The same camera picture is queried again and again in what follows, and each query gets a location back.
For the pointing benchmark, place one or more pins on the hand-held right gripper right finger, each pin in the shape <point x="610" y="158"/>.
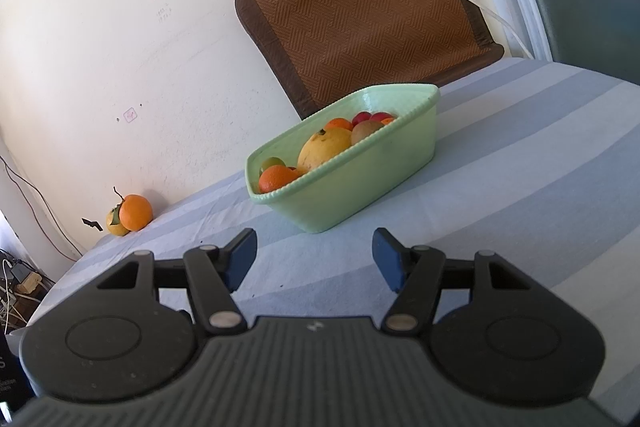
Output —
<point x="387" y="257"/>

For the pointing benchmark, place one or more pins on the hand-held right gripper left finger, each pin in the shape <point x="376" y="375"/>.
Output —
<point x="242" y="257"/>

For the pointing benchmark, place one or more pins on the light green plastic bowl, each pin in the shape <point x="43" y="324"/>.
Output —
<point x="350" y="187"/>

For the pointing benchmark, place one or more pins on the green plum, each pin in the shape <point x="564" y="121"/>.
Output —
<point x="272" y="163"/>

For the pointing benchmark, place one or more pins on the brown kiwi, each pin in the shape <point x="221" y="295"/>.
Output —
<point x="367" y="132"/>

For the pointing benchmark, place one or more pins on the red plum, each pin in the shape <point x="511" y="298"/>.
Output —
<point x="383" y="116"/>
<point x="361" y="118"/>

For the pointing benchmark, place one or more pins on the large orange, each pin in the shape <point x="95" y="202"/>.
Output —
<point x="339" y="124"/>

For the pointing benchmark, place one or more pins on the orange with stem and leaf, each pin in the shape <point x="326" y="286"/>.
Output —
<point x="135" y="212"/>

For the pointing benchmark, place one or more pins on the large yellow citrus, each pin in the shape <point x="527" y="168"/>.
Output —
<point x="322" y="148"/>

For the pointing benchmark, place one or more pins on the yellow citrus with leaf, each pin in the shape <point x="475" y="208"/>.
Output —
<point x="115" y="226"/>

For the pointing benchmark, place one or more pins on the striped bed sheet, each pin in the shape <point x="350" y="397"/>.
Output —
<point x="500" y="187"/>

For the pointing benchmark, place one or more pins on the grey power adapter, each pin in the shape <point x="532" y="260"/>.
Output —
<point x="20" y="271"/>

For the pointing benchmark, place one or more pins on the brown woven mat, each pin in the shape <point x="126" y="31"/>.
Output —
<point x="360" y="7"/>

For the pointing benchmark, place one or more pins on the pink wall sticker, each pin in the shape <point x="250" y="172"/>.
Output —
<point x="131" y="113"/>

